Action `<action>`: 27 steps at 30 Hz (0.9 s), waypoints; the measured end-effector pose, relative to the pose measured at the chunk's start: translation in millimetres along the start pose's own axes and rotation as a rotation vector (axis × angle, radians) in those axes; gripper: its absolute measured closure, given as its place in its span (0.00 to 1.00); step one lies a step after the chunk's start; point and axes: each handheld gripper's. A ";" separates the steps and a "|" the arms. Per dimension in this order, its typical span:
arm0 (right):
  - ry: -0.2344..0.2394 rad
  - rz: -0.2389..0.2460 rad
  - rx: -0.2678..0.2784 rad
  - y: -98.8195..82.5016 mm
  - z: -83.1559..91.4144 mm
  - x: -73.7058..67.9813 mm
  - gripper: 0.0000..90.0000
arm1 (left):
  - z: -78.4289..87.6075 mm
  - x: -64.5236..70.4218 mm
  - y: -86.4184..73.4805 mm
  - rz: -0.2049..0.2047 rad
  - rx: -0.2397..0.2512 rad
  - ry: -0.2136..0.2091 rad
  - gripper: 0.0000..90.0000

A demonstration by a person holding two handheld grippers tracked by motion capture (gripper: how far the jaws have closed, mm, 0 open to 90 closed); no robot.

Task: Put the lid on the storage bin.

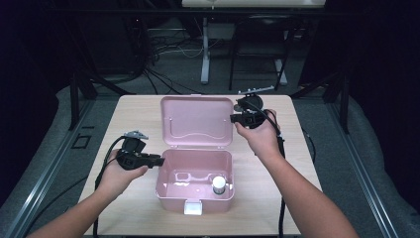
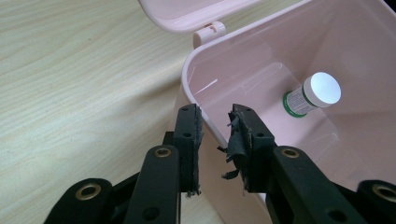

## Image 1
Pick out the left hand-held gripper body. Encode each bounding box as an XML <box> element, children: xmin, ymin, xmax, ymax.
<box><xmin>116</xmin><ymin>130</ymin><xmax>152</xmax><ymax>172</ymax></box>

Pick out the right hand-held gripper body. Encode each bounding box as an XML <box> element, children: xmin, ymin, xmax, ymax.
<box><xmin>233</xmin><ymin>84</ymin><xmax>275</xmax><ymax>130</ymax></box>

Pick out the pink storage box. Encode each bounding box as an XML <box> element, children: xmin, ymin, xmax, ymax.
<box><xmin>155</xmin><ymin>94</ymin><xmax>237</xmax><ymax>217</ymax></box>

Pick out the white-capped small bottle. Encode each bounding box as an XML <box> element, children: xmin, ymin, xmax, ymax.
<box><xmin>211</xmin><ymin>175</ymin><xmax>228</xmax><ymax>195</ymax></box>

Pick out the person's left hand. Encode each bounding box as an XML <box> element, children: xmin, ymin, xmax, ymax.
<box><xmin>96</xmin><ymin>149</ymin><xmax>150</xmax><ymax>199</ymax></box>

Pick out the person's right hand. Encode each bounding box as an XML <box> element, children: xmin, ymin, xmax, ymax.
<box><xmin>234</xmin><ymin>108</ymin><xmax>285</xmax><ymax>163</ymax></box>

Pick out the white desk leg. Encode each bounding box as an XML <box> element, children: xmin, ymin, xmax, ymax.
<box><xmin>200</xmin><ymin>17</ymin><xmax>211</xmax><ymax>85</ymax></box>
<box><xmin>273</xmin><ymin>31</ymin><xmax>289</xmax><ymax>86</ymax></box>

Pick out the black chair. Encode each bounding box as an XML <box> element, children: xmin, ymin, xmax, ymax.
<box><xmin>228</xmin><ymin>13</ymin><xmax>295</xmax><ymax>92</ymax></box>

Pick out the white background desk top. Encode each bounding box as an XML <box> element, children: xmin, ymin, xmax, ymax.
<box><xmin>181</xmin><ymin>0</ymin><xmax>327</xmax><ymax>9</ymax></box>

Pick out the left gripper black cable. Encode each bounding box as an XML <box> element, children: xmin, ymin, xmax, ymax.
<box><xmin>92</xmin><ymin>135</ymin><xmax>129</xmax><ymax>238</ymax></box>

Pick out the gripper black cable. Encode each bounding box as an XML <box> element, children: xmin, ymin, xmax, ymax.
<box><xmin>92</xmin><ymin>135</ymin><xmax>129</xmax><ymax>238</ymax></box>
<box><xmin>245</xmin><ymin>99</ymin><xmax>287</xmax><ymax>238</ymax></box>

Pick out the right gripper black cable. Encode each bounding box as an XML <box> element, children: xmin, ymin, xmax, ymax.
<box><xmin>245</xmin><ymin>99</ymin><xmax>287</xmax><ymax>238</ymax></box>

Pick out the black cable beside table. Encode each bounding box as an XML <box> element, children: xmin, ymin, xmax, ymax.
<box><xmin>301</xmin><ymin>127</ymin><xmax>317</xmax><ymax>165</ymax></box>

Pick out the black frame post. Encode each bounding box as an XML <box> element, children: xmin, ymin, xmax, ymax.
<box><xmin>67</xmin><ymin>70</ymin><xmax>81</xmax><ymax>132</ymax></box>
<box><xmin>339</xmin><ymin>71</ymin><xmax>351</xmax><ymax>135</ymax></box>

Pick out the black floor cable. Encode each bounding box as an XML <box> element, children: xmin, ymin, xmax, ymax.
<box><xmin>22</xmin><ymin>175</ymin><xmax>89</xmax><ymax>238</ymax></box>

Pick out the aluminium floor rail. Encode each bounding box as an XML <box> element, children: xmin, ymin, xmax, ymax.
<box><xmin>2</xmin><ymin>98</ymin><xmax>96</xmax><ymax>238</ymax></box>
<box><xmin>326</xmin><ymin>98</ymin><xmax>401</xmax><ymax>238</ymax></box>

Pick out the bundle of floor cables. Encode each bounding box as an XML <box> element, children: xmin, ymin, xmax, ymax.
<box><xmin>142</xmin><ymin>31</ymin><xmax>207</xmax><ymax>97</ymax></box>

